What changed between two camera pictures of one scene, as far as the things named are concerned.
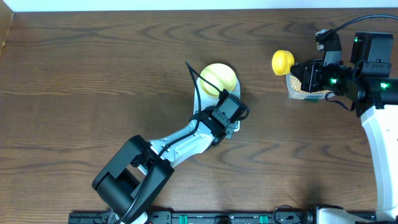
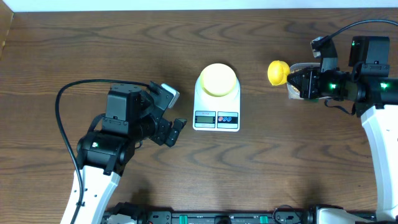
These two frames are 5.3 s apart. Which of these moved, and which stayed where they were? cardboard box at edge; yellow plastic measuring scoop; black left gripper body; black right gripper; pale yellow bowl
Moved: black left gripper body; black right gripper; yellow plastic measuring scoop
Stayed: pale yellow bowl; cardboard box at edge
